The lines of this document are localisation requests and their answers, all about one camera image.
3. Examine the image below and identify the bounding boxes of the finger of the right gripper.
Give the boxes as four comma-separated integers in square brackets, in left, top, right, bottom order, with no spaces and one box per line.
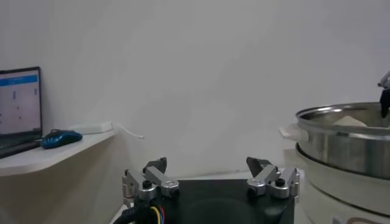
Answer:
[377,70,390,119]

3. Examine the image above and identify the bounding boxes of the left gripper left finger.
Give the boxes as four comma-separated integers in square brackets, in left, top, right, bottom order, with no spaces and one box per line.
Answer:
[121,156,181,208]

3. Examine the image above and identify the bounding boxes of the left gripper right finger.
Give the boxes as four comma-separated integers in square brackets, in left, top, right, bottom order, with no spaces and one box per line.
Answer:
[246,156,301,204]

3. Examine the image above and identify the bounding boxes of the white steamed baozi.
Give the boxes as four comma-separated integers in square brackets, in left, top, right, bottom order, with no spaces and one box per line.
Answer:
[332,115,369,128]

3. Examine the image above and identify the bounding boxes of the stainless steel steamer basket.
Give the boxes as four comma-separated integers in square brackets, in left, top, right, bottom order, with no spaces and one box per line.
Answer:
[278,102,390,180]

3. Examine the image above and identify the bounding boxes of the cream electric pot base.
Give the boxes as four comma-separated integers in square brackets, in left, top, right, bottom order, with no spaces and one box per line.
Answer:
[283,145,390,224]

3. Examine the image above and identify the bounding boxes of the white rectangular box device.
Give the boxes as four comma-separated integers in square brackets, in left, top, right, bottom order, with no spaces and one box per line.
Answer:
[68,121,114,135]

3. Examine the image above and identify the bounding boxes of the blue computer mouse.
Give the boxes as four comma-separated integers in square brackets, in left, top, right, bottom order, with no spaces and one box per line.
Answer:
[41,129,83,150]

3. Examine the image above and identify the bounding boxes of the white side desk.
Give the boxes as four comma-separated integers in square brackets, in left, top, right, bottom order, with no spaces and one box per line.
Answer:
[0,129,118,177]

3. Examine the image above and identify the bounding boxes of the black laptop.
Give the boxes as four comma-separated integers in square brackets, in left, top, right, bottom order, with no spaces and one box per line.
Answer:
[0,66,43,159]

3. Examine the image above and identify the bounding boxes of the multicoloured wire bundle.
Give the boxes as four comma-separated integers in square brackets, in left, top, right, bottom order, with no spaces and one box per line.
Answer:
[149,206,166,224]

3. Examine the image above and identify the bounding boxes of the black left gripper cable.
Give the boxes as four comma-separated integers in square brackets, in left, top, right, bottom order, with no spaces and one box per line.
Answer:
[112,206,141,224]

